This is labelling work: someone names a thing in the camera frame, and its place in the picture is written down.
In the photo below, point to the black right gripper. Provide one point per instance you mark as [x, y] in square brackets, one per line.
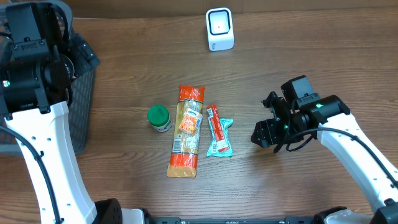
[268, 134]

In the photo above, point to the red coffee stick sachet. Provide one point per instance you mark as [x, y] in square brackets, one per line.
[221, 144]

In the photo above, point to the teal snack packet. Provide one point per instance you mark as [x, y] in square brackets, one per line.
[226, 123]

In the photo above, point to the orange Kleenex tissue pack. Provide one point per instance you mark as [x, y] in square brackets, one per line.
[191, 122]

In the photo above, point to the spaghetti pack orange ends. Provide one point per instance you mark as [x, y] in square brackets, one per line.
[184, 156]

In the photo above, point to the green lid jar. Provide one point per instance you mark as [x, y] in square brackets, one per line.
[159, 118]

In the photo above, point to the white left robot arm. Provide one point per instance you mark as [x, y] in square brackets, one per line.
[46, 145]

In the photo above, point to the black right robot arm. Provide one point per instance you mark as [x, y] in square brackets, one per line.
[300, 115]

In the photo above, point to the white barcode scanner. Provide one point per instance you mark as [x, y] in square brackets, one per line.
[219, 26]

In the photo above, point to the grey plastic shopping basket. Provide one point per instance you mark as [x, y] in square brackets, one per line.
[81, 102]

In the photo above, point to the black rail table edge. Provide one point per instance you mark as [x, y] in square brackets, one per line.
[286, 220]

